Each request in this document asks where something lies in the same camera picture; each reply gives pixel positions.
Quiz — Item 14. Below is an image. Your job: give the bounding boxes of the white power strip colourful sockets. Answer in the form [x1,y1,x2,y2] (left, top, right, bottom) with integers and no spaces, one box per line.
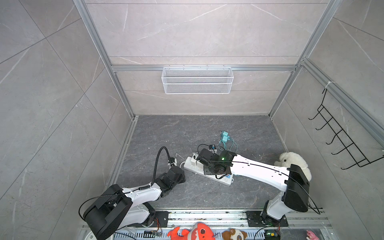
[184,155,234,186]

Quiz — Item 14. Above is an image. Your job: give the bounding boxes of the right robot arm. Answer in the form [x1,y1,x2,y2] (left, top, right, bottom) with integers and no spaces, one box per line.
[193,149,310,225]

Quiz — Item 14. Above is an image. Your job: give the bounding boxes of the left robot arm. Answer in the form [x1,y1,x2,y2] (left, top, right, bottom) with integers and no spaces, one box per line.
[80,166,186,240]

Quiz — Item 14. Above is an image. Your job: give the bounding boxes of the red plush lobster toy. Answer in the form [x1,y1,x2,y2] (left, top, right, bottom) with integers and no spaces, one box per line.
[167,223,216,240]

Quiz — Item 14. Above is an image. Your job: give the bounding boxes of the white plush seal toy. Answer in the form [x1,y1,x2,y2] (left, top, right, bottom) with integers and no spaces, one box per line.
[274,152,312,182]

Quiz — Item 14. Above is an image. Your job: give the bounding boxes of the brown white plush dog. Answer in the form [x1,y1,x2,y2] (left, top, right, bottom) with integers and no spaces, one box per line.
[222,229,248,240]

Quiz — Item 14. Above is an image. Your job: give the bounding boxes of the pink plush toy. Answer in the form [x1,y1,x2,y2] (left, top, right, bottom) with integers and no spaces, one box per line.
[306,231,320,240]

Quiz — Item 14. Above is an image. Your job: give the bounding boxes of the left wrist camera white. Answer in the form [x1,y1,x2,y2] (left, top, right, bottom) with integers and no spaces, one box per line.
[168,157,178,169]

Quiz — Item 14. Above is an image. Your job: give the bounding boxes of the teal coiled cable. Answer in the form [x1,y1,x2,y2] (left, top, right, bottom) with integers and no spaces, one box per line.
[220,139,239,154]

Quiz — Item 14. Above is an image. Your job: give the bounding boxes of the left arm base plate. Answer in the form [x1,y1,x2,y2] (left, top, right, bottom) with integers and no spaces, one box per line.
[141,211,170,228]

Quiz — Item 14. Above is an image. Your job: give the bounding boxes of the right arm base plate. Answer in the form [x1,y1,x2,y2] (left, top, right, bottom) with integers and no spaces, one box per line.
[245,211,289,227]

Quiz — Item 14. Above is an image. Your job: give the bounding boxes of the white wire mesh basket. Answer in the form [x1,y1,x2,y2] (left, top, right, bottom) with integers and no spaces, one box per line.
[162,67,234,95]

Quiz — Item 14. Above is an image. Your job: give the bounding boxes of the black wall hook rack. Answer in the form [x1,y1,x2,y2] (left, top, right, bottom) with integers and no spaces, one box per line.
[308,89,384,171]

